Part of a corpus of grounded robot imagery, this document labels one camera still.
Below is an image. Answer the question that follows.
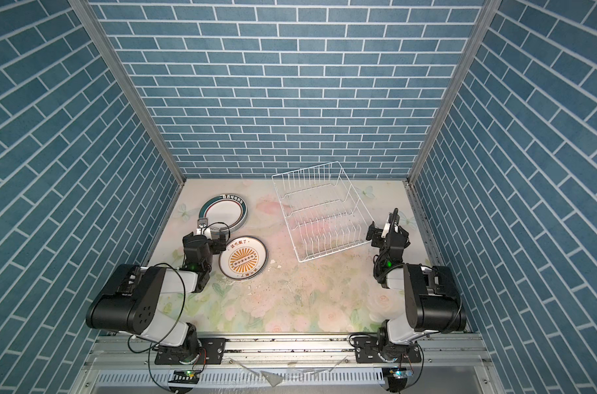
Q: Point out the white wire dish rack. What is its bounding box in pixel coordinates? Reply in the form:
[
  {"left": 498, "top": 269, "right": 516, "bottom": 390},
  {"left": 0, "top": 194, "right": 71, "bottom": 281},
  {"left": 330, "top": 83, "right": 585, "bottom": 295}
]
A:
[{"left": 272, "top": 162, "right": 373, "bottom": 262}]

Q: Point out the aluminium corner post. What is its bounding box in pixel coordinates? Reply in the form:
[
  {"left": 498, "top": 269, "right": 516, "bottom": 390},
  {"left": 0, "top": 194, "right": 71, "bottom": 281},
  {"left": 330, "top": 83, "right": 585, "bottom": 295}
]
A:
[
  {"left": 68, "top": 0, "right": 186, "bottom": 186},
  {"left": 408, "top": 0, "right": 501, "bottom": 184}
]

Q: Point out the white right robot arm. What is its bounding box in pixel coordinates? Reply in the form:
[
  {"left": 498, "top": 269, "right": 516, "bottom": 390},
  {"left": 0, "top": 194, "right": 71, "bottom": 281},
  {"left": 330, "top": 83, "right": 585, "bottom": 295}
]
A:
[{"left": 348, "top": 221, "right": 467, "bottom": 364}]

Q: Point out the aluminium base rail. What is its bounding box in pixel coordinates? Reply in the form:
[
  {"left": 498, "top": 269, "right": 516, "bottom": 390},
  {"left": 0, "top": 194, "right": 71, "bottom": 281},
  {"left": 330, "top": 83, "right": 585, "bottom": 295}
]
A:
[{"left": 80, "top": 332, "right": 492, "bottom": 368}]

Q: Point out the dark green rim plate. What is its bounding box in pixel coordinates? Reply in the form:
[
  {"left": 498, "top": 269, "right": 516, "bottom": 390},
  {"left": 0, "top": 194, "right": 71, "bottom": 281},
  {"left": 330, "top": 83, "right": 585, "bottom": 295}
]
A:
[{"left": 198, "top": 194, "right": 248, "bottom": 231}]

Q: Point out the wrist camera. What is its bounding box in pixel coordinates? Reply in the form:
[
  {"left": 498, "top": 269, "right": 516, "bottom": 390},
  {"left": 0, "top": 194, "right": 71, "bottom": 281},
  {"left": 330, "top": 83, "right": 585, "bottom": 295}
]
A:
[
  {"left": 382, "top": 208, "right": 400, "bottom": 238},
  {"left": 196, "top": 218, "right": 231, "bottom": 241}
]

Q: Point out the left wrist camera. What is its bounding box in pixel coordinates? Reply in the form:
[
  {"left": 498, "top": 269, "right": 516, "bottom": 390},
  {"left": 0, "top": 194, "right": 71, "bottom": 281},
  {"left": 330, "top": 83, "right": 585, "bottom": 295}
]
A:
[{"left": 196, "top": 218, "right": 231, "bottom": 241}]

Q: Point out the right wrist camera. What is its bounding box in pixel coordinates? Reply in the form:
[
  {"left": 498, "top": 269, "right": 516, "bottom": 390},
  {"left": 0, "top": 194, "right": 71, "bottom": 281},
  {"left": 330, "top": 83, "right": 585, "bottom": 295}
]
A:
[{"left": 382, "top": 208, "right": 400, "bottom": 238}]

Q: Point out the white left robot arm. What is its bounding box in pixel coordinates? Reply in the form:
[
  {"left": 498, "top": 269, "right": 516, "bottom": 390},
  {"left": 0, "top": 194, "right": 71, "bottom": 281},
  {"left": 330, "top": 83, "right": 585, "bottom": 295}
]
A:
[{"left": 86, "top": 228, "right": 230, "bottom": 364}]

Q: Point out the aluminium left corner post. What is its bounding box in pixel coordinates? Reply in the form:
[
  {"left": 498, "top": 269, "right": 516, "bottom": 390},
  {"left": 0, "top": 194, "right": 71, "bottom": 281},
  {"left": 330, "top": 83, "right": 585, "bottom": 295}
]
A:
[{"left": 68, "top": 0, "right": 186, "bottom": 186}]

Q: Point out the aluminium right corner post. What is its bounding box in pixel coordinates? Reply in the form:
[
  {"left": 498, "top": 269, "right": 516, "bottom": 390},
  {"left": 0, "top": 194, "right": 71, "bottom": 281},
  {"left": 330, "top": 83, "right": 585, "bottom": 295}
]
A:
[{"left": 408, "top": 0, "right": 501, "bottom": 184}]

